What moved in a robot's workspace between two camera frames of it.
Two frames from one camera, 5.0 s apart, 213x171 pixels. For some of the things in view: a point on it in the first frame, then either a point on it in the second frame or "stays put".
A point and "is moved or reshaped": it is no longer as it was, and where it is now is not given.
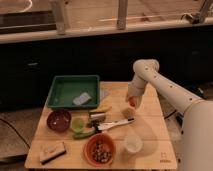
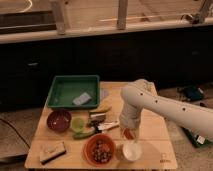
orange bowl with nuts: [99, 150] stays put
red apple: [132, 101] is moved or reshaped
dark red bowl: [59, 120] stays put
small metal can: [97, 117] stays put
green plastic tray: [75, 92] stays put
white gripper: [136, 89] to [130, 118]
